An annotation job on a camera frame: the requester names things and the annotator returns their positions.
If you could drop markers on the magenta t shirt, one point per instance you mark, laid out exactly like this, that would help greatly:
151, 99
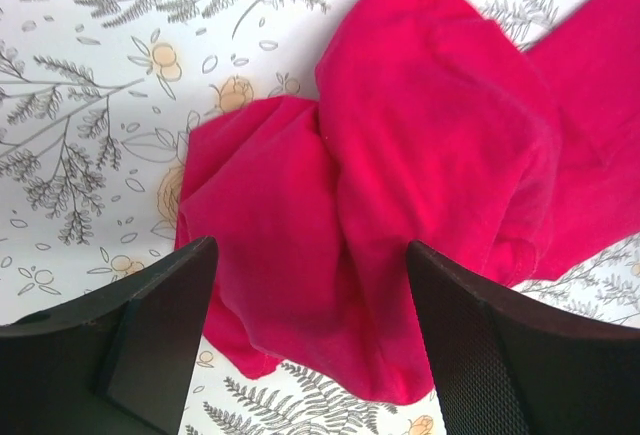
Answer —
430, 125

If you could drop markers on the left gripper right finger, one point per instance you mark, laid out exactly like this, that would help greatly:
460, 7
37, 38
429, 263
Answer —
504, 363

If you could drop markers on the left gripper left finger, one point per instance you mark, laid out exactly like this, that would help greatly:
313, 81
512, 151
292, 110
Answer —
118, 360

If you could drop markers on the floral table mat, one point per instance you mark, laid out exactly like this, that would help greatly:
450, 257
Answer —
97, 100

